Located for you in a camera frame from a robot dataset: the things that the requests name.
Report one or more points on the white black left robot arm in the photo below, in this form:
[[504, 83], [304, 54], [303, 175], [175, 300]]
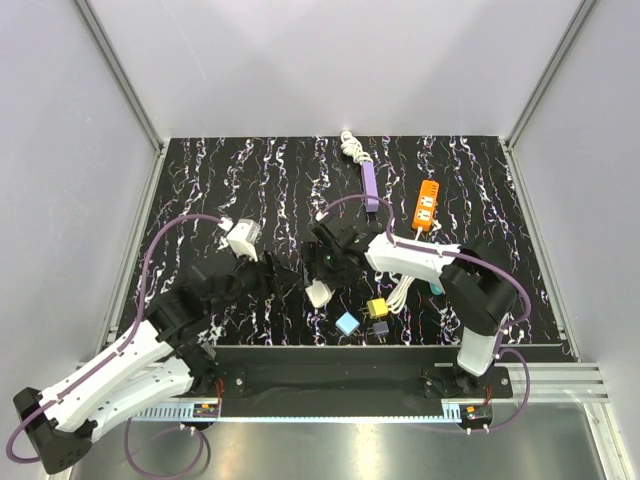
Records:
[[161, 357]]

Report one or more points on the white cable duct strip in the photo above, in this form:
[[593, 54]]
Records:
[[314, 408]]

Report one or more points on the grey cube plug adapter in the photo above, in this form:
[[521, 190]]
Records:
[[380, 329]]

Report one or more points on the aluminium frame post left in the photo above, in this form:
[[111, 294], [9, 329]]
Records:
[[110, 58]]

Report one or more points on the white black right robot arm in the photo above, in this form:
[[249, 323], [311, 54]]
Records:
[[481, 294]]

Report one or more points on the blue cube plug adapter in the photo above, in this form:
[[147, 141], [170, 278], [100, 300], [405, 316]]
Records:
[[347, 324]]

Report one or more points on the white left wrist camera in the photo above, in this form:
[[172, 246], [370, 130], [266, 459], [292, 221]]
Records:
[[241, 237]]

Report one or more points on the yellow cube plug adapter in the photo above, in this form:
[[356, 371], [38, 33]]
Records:
[[376, 308]]

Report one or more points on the aluminium frame post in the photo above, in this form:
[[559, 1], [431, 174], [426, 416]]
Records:
[[110, 58], [568, 39]]

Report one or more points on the aluminium frame post right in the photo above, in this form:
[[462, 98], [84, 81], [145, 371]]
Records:
[[568, 39]]

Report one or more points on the purple power strip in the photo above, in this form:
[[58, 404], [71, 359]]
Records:
[[369, 185]]

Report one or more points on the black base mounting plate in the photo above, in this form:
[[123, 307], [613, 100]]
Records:
[[420, 356]]

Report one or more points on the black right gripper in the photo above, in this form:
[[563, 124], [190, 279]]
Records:
[[311, 252]]

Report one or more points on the orange power strip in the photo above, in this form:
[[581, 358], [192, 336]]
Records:
[[425, 207]]

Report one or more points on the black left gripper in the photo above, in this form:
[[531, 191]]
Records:
[[272, 279]]

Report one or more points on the aluminium front rail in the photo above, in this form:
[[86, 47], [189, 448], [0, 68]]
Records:
[[543, 382]]

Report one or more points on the white plug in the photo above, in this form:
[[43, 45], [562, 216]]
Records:
[[319, 294]]

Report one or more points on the teal triangular power strip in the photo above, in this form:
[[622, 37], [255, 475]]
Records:
[[436, 290]]

